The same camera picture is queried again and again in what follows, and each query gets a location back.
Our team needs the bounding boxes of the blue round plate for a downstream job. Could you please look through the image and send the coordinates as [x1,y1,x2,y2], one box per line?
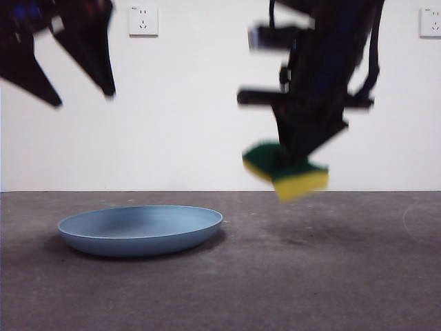
[57,205,224,259]

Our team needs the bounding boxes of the yellow sponge with green pad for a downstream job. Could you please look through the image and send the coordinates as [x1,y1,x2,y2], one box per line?
[241,138,330,204]

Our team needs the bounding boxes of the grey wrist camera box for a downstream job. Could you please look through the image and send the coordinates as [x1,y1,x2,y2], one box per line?
[247,23,313,53]

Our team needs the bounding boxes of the white wall socket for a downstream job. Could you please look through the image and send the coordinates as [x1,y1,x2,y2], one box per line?
[419,7,441,39]
[129,5,160,39]

